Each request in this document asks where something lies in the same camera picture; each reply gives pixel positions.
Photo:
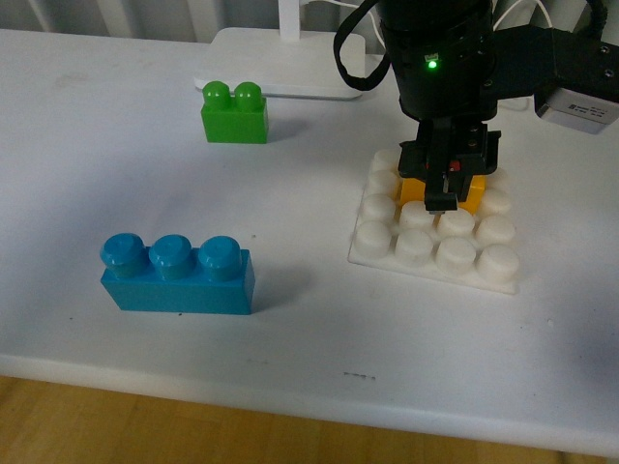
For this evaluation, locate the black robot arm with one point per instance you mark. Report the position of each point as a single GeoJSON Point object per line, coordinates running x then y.
{"type": "Point", "coordinates": [453, 68]}

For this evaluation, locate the green two-stud block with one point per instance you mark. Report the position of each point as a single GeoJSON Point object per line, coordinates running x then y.
{"type": "Point", "coordinates": [238, 116]}

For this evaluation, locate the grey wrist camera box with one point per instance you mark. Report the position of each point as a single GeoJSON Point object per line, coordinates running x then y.
{"type": "Point", "coordinates": [575, 110]}

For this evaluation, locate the white studded base plate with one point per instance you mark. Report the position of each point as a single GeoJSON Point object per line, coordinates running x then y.
{"type": "Point", "coordinates": [476, 251]}

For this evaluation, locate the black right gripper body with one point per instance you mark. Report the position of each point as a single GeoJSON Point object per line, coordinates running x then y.
{"type": "Point", "coordinates": [466, 148]}

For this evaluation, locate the yellow two-stud block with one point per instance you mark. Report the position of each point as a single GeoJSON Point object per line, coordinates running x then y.
{"type": "Point", "coordinates": [414, 190]}

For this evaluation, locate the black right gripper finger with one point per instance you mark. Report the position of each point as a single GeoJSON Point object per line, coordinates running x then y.
{"type": "Point", "coordinates": [438, 199]}

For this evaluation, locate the blue three-stud block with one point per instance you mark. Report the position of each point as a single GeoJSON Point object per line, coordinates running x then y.
{"type": "Point", "coordinates": [173, 276]}

